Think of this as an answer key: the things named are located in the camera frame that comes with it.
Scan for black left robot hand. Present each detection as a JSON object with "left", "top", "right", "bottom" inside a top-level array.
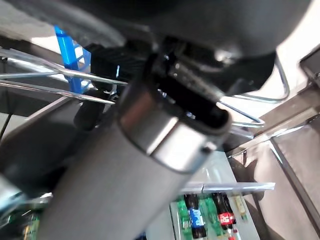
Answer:
[{"left": 0, "top": 0, "right": 315, "bottom": 132}]

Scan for blue plastic shopping basket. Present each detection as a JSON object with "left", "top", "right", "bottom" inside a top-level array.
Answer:
[{"left": 0, "top": 24, "right": 291, "bottom": 131}]

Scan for black display counter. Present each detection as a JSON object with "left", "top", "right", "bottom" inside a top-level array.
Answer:
[{"left": 298, "top": 43, "right": 320, "bottom": 88}]

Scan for green Sprite bottle yellow cap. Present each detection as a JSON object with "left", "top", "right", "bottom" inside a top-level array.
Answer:
[
  {"left": 199, "top": 198, "right": 218, "bottom": 237},
  {"left": 175, "top": 197, "right": 193, "bottom": 240}
]

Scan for small yellow tea bottle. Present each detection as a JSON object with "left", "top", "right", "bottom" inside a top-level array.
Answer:
[{"left": 233, "top": 194, "right": 249, "bottom": 224}]

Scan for Coca-Cola bottle red cap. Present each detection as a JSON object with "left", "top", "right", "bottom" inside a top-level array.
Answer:
[{"left": 211, "top": 192, "right": 238, "bottom": 235}]

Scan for Pepsi cola bottle blue cap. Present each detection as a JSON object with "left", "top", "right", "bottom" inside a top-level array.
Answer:
[{"left": 183, "top": 193, "right": 208, "bottom": 240}]

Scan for dark metal frame post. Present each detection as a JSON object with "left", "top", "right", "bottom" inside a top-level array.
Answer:
[{"left": 271, "top": 138, "right": 320, "bottom": 233}]

